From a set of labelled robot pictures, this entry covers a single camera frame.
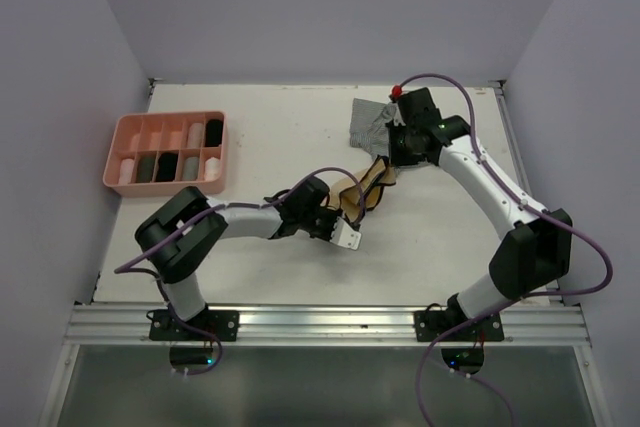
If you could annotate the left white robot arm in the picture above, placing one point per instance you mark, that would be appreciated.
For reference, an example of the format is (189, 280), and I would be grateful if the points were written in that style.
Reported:
(184, 230)

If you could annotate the white rolled cloth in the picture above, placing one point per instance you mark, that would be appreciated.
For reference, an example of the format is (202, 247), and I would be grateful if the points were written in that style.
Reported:
(212, 169)

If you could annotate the grey striped underwear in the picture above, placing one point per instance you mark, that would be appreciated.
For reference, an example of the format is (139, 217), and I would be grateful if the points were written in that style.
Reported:
(368, 129)

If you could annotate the olive rolled cloth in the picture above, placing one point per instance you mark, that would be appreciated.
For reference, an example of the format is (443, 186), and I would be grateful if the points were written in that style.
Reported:
(145, 169)

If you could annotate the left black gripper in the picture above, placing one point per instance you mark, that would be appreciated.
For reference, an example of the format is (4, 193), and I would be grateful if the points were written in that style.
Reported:
(327, 235)

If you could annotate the beige navy-trimmed underwear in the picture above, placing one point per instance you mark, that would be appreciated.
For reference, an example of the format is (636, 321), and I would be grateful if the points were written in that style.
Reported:
(355, 199)

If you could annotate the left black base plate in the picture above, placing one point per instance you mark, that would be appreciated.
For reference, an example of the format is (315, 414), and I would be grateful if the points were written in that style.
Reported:
(195, 324)

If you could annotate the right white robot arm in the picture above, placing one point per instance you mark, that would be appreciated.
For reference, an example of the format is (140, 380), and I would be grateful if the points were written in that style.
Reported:
(532, 252)

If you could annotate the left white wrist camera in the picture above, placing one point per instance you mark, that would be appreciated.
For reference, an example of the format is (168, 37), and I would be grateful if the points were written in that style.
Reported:
(345, 236)

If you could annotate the beige rolled cloth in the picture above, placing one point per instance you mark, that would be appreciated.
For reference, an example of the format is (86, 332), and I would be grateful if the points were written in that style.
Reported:
(195, 135)

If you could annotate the grey rolled cloth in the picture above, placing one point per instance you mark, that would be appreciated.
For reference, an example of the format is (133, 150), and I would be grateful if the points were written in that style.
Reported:
(190, 169)

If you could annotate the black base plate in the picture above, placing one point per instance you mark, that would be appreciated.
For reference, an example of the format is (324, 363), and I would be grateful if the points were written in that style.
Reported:
(195, 324)
(457, 327)

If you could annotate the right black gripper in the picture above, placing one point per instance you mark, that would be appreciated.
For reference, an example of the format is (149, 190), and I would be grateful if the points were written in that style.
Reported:
(396, 157)

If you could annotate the black rolled cloth back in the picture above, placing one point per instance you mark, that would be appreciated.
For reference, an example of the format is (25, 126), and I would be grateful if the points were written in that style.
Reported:
(214, 130)

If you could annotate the black rolled cloth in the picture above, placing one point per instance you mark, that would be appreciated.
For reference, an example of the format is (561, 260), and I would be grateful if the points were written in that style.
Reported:
(166, 167)
(214, 130)

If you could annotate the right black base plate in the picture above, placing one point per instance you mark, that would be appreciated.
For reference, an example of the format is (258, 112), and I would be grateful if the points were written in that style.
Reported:
(457, 327)

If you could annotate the aluminium mounting rail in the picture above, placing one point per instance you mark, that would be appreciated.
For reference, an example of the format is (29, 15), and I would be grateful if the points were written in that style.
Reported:
(124, 324)

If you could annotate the black rolled cloth front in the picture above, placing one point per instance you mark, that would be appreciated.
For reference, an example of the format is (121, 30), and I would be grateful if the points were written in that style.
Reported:
(166, 167)

